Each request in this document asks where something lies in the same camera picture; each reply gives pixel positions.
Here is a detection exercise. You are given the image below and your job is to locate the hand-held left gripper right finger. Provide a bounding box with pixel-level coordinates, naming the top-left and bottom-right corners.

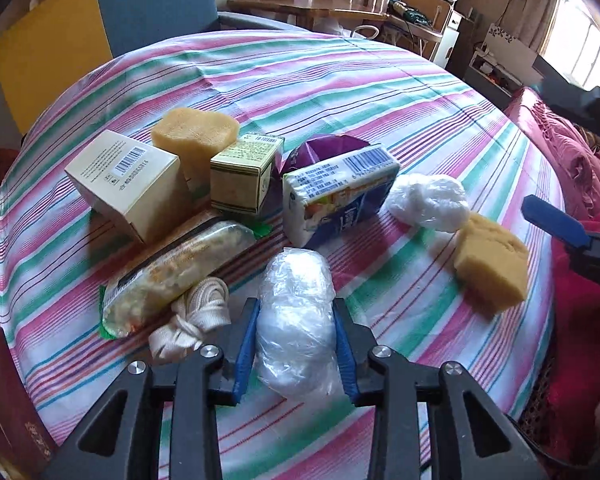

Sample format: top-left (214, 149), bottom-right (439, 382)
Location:
top-left (331, 297), bottom-right (551, 480)

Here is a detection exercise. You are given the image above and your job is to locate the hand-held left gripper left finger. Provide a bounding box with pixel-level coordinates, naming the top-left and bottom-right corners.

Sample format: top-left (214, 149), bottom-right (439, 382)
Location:
top-left (42, 297), bottom-right (262, 480)

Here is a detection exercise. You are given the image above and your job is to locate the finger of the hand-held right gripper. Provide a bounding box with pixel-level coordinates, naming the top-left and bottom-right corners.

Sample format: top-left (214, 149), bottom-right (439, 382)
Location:
top-left (522, 193), bottom-right (600, 307)
top-left (532, 55), bottom-right (600, 128)

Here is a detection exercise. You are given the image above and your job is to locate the clear plastic bag bundle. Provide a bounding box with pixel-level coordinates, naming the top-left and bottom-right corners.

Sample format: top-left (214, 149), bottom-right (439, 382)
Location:
top-left (254, 247), bottom-right (346, 402)

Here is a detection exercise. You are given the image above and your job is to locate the white knotted rope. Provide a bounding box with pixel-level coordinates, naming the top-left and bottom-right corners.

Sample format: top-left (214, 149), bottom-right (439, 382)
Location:
top-left (147, 276), bottom-right (232, 361)

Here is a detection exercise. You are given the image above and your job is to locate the yellow sponge block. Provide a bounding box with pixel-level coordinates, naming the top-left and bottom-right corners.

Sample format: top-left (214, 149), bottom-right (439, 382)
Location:
top-left (452, 212), bottom-right (531, 317)

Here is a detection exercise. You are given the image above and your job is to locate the green-edged snack packet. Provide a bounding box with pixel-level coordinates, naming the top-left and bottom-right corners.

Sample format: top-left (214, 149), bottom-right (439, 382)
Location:
top-left (98, 220), bottom-right (273, 342)

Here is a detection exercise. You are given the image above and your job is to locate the white plastic bag bundle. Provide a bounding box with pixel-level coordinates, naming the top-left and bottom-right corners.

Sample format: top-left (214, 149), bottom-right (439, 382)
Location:
top-left (384, 173), bottom-right (471, 234)

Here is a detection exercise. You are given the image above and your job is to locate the blue white tissue pack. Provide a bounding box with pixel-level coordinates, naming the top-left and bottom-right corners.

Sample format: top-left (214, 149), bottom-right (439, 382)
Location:
top-left (282, 143), bottom-right (401, 250)

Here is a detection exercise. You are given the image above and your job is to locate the small cream green carton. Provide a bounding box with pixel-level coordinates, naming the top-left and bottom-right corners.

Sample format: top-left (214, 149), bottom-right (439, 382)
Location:
top-left (209, 132), bottom-right (286, 217)

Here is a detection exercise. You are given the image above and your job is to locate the purple foil packet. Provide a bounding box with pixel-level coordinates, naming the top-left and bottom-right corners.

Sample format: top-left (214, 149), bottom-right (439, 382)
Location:
top-left (279, 133), bottom-right (372, 181)

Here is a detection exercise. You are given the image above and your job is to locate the cream box with barcode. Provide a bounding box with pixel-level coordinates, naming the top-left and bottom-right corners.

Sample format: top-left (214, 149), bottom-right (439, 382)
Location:
top-left (64, 129), bottom-right (193, 245)

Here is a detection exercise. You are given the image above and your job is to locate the large lobed yellow sponge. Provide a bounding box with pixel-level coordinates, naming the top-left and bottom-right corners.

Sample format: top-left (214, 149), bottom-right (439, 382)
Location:
top-left (150, 107), bottom-right (241, 196)

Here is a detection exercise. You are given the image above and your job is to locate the window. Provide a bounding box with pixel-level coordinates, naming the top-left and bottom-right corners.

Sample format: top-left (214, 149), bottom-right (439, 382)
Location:
top-left (537, 0), bottom-right (600, 93)

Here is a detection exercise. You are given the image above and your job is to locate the white low cabinet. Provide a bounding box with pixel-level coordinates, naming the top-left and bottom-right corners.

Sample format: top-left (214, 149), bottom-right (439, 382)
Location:
top-left (467, 22), bottom-right (538, 97)

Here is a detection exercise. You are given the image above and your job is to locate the red blanket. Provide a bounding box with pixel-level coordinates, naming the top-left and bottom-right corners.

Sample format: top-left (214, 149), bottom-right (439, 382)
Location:
top-left (500, 86), bottom-right (600, 468)

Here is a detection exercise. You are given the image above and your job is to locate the wooden folding chair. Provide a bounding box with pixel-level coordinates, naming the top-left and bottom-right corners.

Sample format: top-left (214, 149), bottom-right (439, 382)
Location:
top-left (380, 0), bottom-right (455, 57)

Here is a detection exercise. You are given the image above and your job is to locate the dark red box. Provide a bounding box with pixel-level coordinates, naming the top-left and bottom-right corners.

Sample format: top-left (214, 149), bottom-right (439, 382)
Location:
top-left (0, 319), bottom-right (60, 480)

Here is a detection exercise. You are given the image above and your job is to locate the wooden desk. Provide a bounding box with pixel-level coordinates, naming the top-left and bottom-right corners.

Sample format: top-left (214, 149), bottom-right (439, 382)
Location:
top-left (227, 0), bottom-right (387, 31)

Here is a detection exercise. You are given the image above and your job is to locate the grey yellow blue chair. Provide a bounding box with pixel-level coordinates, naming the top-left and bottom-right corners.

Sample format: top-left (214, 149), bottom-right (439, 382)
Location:
top-left (0, 0), bottom-right (241, 136)

